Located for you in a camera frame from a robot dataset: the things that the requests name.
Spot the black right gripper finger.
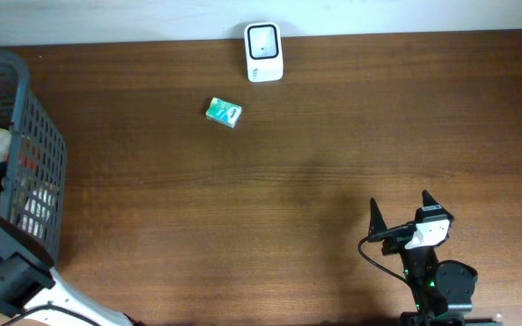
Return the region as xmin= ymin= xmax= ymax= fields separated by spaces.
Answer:
xmin=421 ymin=189 xmax=442 ymax=212
xmin=368 ymin=197 xmax=388 ymax=240

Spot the green tissue pack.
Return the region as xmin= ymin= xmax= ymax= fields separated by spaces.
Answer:
xmin=205 ymin=97 xmax=242 ymax=129

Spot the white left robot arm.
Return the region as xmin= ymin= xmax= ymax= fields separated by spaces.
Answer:
xmin=0 ymin=206 xmax=400 ymax=325

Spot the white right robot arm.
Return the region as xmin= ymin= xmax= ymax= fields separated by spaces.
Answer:
xmin=375 ymin=190 xmax=498 ymax=326

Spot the white barcode scanner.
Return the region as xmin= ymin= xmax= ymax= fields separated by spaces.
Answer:
xmin=244 ymin=22 xmax=284 ymax=82

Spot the grey plastic basket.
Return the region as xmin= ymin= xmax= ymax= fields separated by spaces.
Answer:
xmin=0 ymin=51 xmax=68 ymax=261

